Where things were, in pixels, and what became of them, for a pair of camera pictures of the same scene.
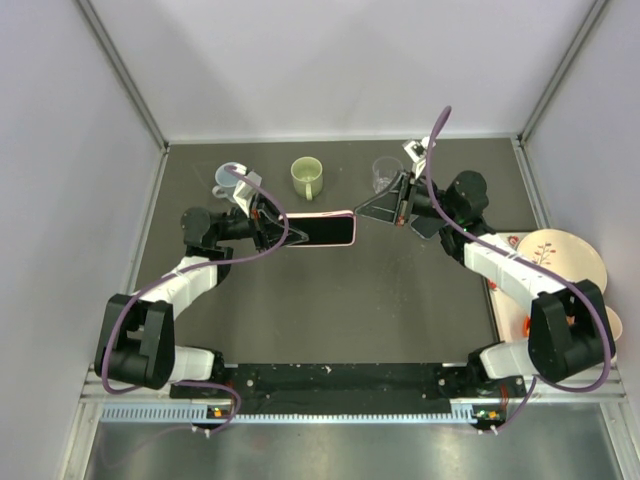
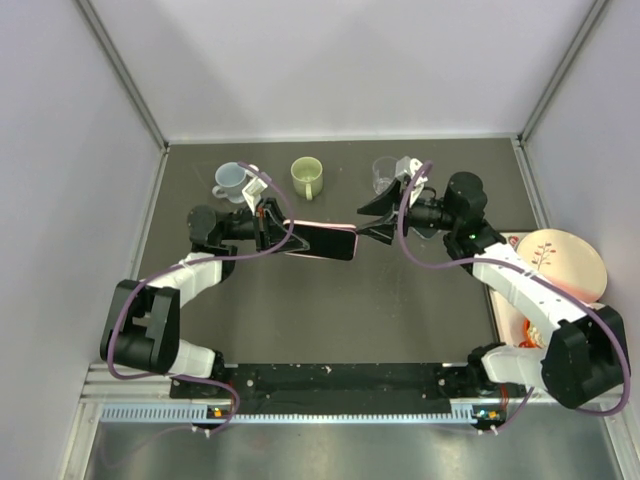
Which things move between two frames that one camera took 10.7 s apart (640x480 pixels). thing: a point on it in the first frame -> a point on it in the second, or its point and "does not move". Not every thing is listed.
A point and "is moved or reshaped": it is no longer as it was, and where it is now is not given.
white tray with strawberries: x=511 y=317 does not move
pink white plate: x=565 y=254 does not move
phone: x=336 y=228 is moved or reshaped
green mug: x=307 y=177 does not move
